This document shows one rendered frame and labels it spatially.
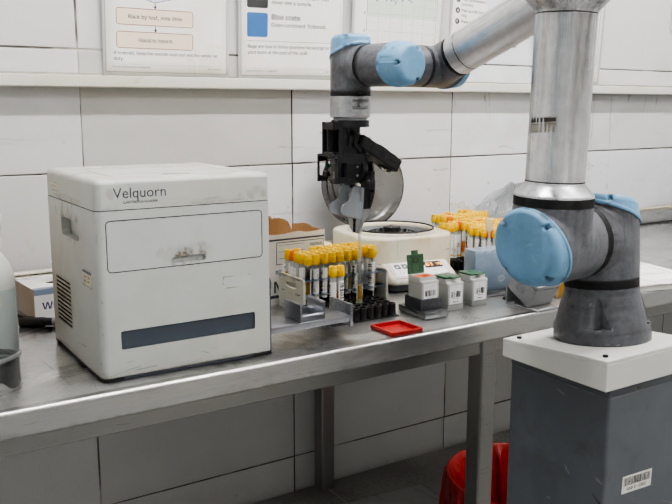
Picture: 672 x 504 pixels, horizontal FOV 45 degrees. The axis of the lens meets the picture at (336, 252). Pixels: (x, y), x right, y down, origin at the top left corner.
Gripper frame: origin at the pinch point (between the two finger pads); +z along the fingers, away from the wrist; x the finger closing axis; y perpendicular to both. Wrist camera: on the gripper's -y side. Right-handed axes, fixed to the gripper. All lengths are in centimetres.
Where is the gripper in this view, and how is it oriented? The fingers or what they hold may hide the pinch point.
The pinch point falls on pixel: (358, 225)
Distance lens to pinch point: 156.7
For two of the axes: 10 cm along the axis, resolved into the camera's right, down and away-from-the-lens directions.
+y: -8.4, 1.0, -5.4
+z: 0.0, 9.8, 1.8
